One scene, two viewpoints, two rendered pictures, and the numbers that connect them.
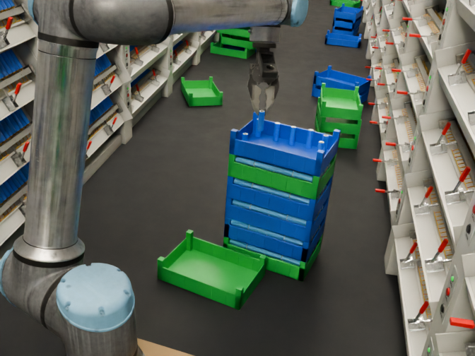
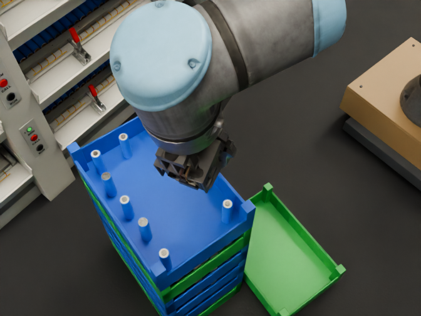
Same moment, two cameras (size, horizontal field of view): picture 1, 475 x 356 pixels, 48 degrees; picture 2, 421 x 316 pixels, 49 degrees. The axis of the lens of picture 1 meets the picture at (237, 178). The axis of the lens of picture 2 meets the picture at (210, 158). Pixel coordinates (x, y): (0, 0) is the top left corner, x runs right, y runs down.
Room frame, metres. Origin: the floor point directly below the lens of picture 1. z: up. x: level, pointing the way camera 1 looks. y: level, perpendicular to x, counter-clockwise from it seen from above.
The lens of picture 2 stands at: (1.86, 0.14, 1.18)
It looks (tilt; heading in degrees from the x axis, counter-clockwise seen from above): 58 degrees down; 211
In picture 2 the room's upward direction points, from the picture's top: straight up
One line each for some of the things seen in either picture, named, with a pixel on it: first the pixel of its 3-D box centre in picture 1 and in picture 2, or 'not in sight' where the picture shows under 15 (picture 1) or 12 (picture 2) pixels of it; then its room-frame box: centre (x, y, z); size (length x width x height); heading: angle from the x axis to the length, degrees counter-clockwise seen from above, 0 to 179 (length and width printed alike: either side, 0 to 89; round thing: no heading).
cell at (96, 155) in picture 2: (324, 143); (98, 162); (1.57, -0.27, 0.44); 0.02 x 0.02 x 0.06
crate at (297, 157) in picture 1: (285, 141); (159, 186); (1.56, -0.14, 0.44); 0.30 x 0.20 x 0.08; 67
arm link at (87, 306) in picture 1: (95, 313); not in sight; (0.84, 0.28, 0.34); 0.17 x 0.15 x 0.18; 56
